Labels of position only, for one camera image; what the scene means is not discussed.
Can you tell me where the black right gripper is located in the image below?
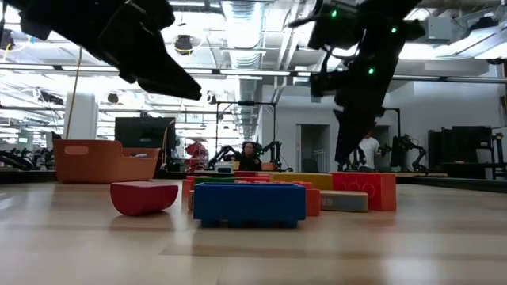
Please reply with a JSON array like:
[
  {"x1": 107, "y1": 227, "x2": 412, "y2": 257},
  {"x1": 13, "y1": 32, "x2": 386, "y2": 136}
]
[{"x1": 310, "y1": 22, "x2": 402, "y2": 166}]

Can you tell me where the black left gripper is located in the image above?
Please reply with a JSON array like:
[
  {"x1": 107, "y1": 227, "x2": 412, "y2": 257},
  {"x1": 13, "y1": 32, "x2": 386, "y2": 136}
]
[{"x1": 78, "y1": 0, "x2": 203, "y2": 101}]

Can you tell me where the red-orange long studded brick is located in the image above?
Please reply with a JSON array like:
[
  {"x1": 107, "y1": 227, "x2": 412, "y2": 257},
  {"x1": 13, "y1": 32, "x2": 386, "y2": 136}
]
[{"x1": 331, "y1": 171, "x2": 398, "y2": 212}]

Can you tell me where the printed wooden plank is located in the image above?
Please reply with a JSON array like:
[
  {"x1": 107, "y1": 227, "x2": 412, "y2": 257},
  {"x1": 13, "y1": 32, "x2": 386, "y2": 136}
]
[{"x1": 319, "y1": 190, "x2": 369, "y2": 214}]

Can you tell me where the yellow rectangular block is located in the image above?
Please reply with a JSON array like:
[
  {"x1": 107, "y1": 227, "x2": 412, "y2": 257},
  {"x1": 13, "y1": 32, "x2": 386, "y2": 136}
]
[{"x1": 269, "y1": 172, "x2": 334, "y2": 191}]

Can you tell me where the orange long studded brick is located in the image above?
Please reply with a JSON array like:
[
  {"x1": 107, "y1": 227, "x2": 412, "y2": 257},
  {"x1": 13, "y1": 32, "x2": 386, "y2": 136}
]
[{"x1": 276, "y1": 180, "x2": 322, "y2": 218}]

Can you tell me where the orange plastic bin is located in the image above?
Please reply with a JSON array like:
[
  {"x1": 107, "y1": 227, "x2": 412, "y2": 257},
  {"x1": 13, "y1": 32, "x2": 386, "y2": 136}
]
[{"x1": 52, "y1": 139, "x2": 162, "y2": 184}]

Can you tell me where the red curved block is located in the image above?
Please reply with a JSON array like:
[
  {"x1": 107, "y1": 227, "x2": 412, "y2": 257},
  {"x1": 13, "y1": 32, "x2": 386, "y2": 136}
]
[{"x1": 109, "y1": 180, "x2": 180, "y2": 218}]

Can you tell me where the blue long brick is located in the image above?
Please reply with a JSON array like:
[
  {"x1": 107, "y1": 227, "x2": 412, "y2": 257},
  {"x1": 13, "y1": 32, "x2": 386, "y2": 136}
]
[{"x1": 193, "y1": 182, "x2": 307, "y2": 230}]

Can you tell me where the person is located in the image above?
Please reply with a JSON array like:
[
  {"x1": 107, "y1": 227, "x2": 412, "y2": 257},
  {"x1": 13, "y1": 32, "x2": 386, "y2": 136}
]
[
  {"x1": 233, "y1": 141, "x2": 264, "y2": 172},
  {"x1": 358, "y1": 132, "x2": 382, "y2": 172}
]

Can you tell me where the black ceiling fixture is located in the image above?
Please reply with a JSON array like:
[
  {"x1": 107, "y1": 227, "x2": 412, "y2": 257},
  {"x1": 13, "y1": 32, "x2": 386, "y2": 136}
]
[{"x1": 173, "y1": 34, "x2": 195, "y2": 55}]

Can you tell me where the black gantry stand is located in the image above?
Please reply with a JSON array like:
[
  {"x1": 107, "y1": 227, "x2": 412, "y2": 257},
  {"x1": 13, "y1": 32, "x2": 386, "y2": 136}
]
[
  {"x1": 215, "y1": 100, "x2": 277, "y2": 160},
  {"x1": 383, "y1": 106, "x2": 402, "y2": 138}
]

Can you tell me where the black monitor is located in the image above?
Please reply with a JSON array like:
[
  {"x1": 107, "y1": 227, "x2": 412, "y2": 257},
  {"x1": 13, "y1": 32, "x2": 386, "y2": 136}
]
[{"x1": 114, "y1": 116, "x2": 177, "y2": 150}]

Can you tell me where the red cart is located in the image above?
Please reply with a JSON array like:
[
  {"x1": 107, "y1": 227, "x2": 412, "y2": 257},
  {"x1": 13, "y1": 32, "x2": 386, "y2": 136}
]
[{"x1": 185, "y1": 141, "x2": 210, "y2": 172}]

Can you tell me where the white column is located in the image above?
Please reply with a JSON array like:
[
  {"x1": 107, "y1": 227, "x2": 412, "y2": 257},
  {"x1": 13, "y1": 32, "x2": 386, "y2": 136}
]
[{"x1": 64, "y1": 93, "x2": 99, "y2": 140}]

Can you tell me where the black cabinet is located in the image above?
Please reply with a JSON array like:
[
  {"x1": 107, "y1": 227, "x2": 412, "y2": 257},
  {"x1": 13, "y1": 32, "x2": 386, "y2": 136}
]
[{"x1": 427, "y1": 125, "x2": 494, "y2": 165}]

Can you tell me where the grey ceiling unit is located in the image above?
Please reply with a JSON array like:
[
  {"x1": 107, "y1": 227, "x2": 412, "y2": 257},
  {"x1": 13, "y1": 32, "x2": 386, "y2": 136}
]
[{"x1": 426, "y1": 15, "x2": 453, "y2": 41}]

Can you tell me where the silver ventilation duct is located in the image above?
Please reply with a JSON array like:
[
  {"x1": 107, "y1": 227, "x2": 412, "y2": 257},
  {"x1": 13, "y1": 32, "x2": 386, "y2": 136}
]
[{"x1": 220, "y1": 0, "x2": 265, "y2": 71}]

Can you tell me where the yellow cable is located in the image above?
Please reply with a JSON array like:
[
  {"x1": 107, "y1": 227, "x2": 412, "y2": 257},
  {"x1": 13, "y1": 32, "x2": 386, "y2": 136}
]
[{"x1": 64, "y1": 46, "x2": 83, "y2": 140}]

